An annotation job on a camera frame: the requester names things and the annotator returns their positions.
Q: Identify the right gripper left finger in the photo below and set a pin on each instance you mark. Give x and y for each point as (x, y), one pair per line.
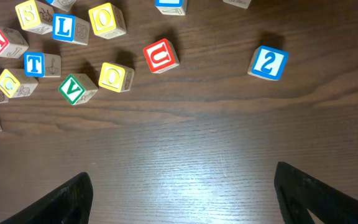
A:
(69, 203)

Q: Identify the blue L block lower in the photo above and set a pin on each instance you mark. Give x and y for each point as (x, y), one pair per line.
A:
(71, 29)

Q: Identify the yellow O block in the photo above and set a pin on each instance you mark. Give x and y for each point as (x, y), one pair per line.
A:
(107, 21)
(115, 77)

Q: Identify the blue 5 block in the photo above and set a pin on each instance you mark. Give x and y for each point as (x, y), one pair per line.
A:
(172, 7)

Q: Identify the red A block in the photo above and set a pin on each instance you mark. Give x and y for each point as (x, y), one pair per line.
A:
(12, 43)

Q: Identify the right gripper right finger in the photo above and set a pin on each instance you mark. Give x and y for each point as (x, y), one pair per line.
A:
(300, 194)

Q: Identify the green J block right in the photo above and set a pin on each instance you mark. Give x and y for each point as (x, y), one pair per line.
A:
(239, 3)

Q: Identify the blue T block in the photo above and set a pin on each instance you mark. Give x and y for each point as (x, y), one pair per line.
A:
(42, 65)

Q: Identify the blue L block upper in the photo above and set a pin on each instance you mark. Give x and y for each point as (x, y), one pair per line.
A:
(64, 5)

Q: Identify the blue 2 block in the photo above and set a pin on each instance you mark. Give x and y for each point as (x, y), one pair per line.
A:
(268, 63)

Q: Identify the green V block centre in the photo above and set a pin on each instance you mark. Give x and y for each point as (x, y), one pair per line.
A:
(77, 88)

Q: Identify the yellow C block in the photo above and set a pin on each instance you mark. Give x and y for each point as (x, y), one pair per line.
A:
(15, 84)

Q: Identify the yellow S block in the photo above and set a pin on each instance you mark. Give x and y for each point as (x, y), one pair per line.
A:
(35, 16)

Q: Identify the red U block right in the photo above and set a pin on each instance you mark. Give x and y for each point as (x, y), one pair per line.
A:
(161, 56)

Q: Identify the blue l block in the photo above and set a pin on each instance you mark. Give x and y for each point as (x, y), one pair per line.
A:
(71, 29)
(64, 5)

